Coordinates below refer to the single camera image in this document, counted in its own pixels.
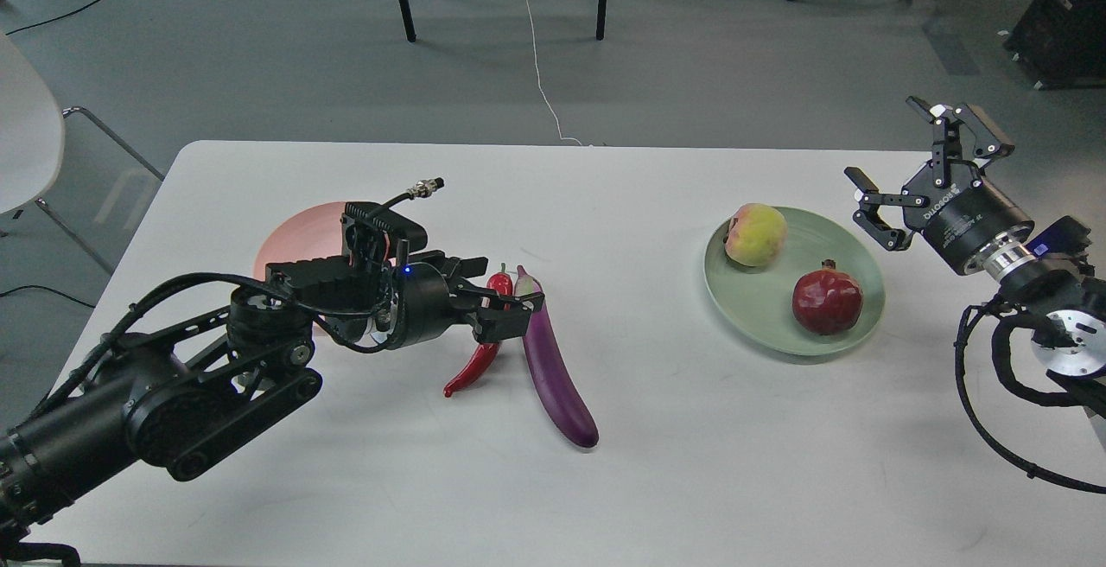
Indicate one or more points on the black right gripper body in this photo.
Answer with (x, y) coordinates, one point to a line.
(962, 215)

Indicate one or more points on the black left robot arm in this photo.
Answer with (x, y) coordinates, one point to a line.
(206, 362)

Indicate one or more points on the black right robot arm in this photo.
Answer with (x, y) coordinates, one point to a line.
(1047, 344)

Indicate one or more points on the red pomegranate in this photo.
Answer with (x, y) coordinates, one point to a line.
(827, 301)

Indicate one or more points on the green plate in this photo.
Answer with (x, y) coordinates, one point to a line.
(757, 301)

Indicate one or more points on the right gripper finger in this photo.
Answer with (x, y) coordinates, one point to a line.
(869, 201)
(962, 132)

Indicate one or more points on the red chili pepper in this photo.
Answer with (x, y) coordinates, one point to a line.
(484, 354)

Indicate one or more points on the black equipment case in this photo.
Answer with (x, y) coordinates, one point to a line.
(1060, 44)

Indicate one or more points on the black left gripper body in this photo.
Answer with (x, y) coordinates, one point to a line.
(426, 307)

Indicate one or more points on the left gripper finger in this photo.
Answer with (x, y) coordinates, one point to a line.
(460, 271)
(497, 317)

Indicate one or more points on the white chair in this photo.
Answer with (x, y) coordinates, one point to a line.
(33, 142)

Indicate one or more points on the purple eggplant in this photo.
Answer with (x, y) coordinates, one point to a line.
(555, 389)

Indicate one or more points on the yellow pink peach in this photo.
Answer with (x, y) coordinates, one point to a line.
(756, 235)

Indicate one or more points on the pink plate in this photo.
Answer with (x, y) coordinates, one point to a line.
(313, 233)

